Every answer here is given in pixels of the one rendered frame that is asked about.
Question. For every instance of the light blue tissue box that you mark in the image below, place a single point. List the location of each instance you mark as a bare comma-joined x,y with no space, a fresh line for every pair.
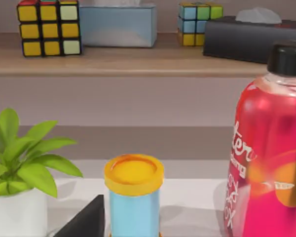
118,27

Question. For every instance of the wooden shelf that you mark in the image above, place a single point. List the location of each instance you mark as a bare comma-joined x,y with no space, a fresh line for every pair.
113,61

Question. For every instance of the green plant in white pot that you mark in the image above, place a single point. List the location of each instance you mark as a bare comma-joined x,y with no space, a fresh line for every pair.
17,172

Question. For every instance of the yellow-faced puzzle cube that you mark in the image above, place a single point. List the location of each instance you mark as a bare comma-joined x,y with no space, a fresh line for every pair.
49,27

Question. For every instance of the blue can with yellow lid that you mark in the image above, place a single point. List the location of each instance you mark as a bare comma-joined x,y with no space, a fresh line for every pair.
134,197

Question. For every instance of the blue and green puzzle cube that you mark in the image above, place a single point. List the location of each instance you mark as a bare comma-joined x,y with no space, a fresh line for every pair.
195,23

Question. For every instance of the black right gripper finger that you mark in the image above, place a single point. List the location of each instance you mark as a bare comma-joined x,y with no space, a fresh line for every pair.
91,219

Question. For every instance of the dark grey tissue box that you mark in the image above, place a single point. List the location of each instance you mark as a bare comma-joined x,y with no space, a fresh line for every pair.
249,37

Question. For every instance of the red bottle with black cap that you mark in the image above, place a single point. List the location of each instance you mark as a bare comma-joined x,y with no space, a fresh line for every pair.
273,160

